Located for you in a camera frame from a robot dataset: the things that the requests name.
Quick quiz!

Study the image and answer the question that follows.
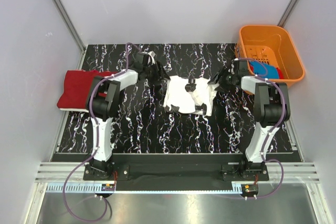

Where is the white t shirt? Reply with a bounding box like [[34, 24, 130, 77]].
[[59, 108, 89, 113], [163, 76, 218, 116]]

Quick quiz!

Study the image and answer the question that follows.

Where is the red t shirt in basket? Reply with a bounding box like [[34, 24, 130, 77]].
[[276, 68, 284, 79]]

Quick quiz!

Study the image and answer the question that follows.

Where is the blue t shirt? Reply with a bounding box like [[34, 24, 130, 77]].
[[249, 61, 280, 79]]

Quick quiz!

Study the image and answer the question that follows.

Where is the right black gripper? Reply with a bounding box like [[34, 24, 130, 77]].
[[207, 66, 236, 94]]

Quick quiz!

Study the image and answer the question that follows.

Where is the red t shirt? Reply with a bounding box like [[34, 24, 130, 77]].
[[57, 70, 116, 109], [276, 68, 284, 79]]

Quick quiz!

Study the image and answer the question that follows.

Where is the left corner aluminium post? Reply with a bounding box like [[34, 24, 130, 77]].
[[36, 0, 87, 53]]

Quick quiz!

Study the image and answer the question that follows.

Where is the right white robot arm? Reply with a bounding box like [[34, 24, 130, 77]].
[[208, 58, 290, 180]]

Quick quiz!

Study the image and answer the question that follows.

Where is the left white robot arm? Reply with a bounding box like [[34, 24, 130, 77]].
[[86, 51, 170, 180]]

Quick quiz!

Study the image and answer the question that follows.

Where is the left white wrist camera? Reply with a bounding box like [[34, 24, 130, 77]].
[[148, 51, 156, 66]]

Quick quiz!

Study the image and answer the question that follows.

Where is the orange plastic basket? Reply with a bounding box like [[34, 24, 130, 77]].
[[235, 25, 305, 87]]

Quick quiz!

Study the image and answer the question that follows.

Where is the grey slotted cable duct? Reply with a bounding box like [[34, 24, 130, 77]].
[[46, 182, 243, 194]]

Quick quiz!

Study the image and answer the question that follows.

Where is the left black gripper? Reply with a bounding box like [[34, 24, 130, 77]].
[[143, 60, 170, 86]]

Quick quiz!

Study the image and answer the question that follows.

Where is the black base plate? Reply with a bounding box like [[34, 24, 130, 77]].
[[83, 154, 269, 187]]

